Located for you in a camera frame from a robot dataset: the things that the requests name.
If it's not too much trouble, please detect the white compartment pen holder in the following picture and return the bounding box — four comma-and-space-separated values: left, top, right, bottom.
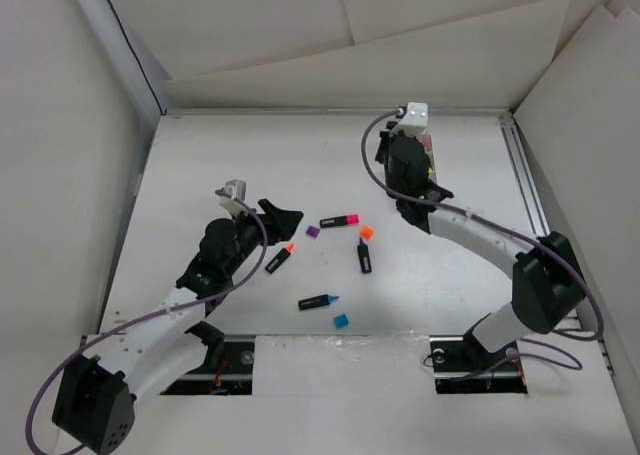
422, 132, 437, 183

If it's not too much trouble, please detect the orange tip black highlighter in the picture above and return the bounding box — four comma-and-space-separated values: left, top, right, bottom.
265, 244, 295, 275

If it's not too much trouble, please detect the blue highlighter cap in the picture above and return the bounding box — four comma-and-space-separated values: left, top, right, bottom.
333, 314, 350, 330

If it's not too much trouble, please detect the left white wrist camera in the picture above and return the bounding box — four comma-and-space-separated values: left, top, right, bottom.
216, 179, 246, 217

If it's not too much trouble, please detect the aluminium rail right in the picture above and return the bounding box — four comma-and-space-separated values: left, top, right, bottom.
497, 114, 584, 331

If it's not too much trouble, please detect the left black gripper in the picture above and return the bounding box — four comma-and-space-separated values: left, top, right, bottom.
224, 200, 300, 276

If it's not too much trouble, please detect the pink cap black highlighter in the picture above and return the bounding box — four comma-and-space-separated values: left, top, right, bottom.
319, 214, 360, 229

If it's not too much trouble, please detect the purple tip black highlighter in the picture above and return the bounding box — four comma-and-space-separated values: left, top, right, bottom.
357, 238, 372, 274

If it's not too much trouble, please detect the blue tip black highlighter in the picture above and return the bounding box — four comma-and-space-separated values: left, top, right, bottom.
298, 294, 339, 311

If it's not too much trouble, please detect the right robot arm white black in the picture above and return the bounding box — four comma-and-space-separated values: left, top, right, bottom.
375, 122, 586, 369

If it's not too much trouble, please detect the purple highlighter cap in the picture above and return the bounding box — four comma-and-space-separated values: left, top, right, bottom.
306, 226, 320, 239

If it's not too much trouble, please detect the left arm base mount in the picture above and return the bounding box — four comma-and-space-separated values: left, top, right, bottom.
163, 322, 256, 396

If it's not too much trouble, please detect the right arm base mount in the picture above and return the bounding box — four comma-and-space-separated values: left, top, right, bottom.
422, 336, 528, 395

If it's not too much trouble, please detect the orange highlighter cap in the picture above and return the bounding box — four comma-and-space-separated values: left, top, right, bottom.
360, 227, 374, 240

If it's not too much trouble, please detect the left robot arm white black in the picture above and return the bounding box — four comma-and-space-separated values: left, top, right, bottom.
52, 195, 303, 454

